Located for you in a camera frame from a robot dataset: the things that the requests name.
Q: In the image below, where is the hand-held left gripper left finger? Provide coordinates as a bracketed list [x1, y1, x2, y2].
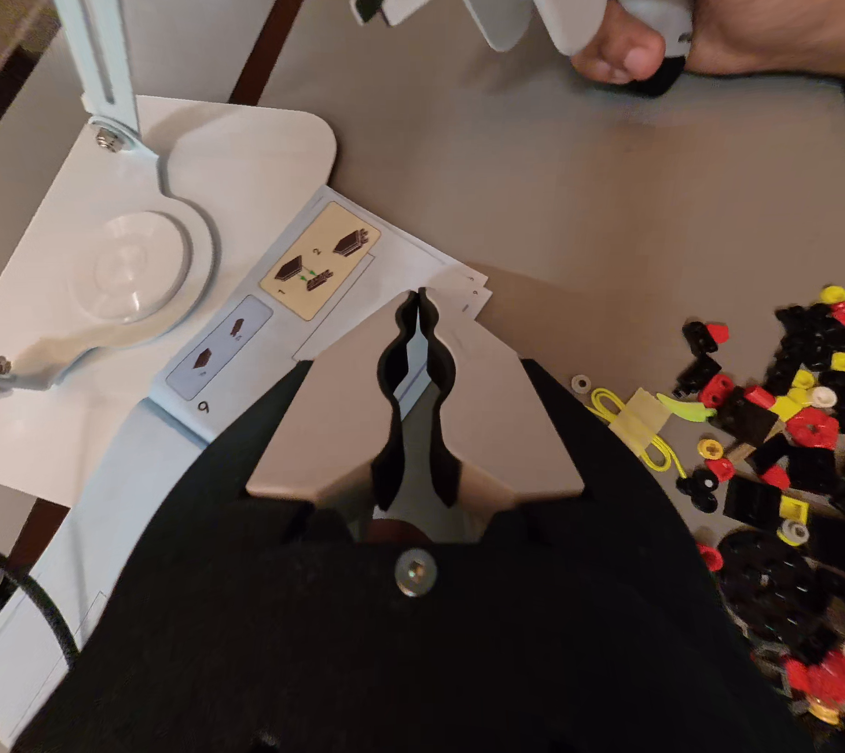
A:
[246, 290, 423, 513]

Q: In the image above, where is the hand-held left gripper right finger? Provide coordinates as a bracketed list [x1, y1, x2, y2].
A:
[420, 287, 586, 533]

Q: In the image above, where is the lego instruction booklet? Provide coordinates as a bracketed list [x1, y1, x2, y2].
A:
[0, 185, 492, 731]

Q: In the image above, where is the neon green lego feather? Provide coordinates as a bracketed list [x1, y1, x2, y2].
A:
[657, 393, 717, 422]

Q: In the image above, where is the pile of lego pieces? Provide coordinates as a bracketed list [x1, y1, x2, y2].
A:
[673, 284, 845, 721]

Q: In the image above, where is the clear tape piece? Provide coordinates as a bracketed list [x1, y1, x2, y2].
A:
[607, 389, 674, 453]

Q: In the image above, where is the neon yellow string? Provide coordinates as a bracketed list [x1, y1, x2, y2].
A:
[586, 386, 691, 477]

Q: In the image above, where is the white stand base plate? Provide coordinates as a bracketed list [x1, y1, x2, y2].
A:
[0, 96, 338, 506]

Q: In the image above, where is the black braided cable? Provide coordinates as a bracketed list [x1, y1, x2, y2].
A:
[0, 555, 81, 671]

